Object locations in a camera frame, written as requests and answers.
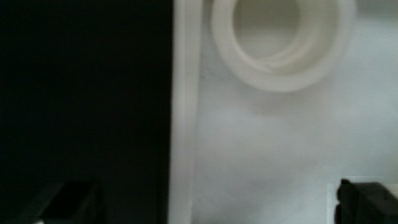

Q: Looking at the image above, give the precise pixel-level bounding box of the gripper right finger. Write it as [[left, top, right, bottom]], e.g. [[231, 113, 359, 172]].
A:
[[334, 179, 398, 224]]

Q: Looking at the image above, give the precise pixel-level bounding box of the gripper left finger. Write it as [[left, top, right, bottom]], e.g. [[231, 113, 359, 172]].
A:
[[34, 181, 107, 224]]

